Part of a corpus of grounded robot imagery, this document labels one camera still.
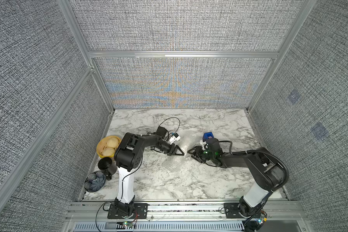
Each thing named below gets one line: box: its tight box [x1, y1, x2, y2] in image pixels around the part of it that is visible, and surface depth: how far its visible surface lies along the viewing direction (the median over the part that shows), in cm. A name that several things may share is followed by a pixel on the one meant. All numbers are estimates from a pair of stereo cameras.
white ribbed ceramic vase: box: [176, 137, 203, 155], surface depth 94 cm
